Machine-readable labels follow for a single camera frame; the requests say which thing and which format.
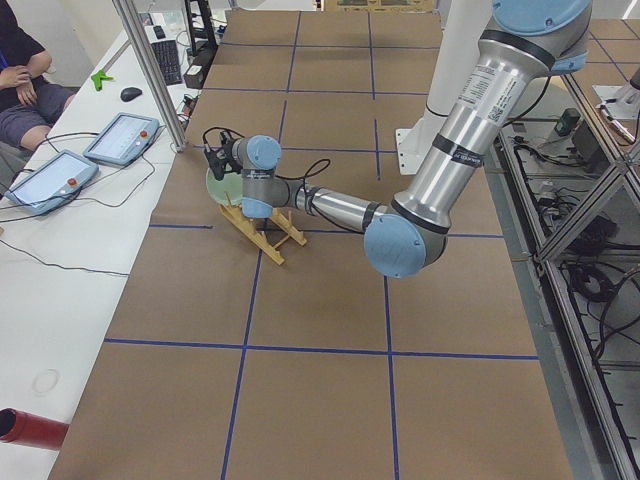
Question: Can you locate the seated person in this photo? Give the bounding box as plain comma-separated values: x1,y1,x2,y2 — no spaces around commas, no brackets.
1,1,75,152

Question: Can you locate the teach pendant tablet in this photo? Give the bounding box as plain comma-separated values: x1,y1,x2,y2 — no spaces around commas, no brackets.
5,150,99,214
83,112,160,166

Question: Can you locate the black computer mouse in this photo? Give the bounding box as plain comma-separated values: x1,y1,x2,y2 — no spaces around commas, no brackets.
120,87,142,102

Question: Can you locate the wooden dish rack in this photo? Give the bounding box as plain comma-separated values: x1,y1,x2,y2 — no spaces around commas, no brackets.
219,198,307,265

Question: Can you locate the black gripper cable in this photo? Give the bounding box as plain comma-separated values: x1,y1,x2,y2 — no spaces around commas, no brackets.
272,158,332,201

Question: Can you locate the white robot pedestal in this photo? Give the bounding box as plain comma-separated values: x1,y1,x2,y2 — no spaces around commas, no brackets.
396,0,492,175

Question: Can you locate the black keyboard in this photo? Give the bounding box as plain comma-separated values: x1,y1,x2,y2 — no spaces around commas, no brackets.
151,40,182,85

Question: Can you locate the green plastic object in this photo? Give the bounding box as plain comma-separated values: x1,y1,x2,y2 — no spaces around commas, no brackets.
90,69,114,92

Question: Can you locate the near teach pendant tablet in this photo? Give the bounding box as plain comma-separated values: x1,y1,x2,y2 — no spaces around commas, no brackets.
5,150,99,214

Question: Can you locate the red cylinder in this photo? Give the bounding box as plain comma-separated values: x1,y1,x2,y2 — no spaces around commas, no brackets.
1,408,69,451

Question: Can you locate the far teach pendant tablet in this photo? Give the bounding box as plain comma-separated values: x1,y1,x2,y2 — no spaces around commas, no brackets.
83,112,160,166

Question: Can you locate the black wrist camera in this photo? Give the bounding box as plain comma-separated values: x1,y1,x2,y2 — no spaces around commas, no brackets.
202,129,240,164

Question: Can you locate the light green plate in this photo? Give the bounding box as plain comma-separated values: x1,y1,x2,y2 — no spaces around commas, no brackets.
206,169,243,206

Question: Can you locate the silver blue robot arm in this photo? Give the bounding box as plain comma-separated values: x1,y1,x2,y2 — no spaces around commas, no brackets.
205,1,592,278

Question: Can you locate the aluminium frame post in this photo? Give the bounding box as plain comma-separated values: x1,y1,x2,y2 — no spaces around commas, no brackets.
112,0,187,152

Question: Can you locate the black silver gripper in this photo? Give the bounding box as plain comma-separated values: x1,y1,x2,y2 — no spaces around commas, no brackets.
209,139,244,180

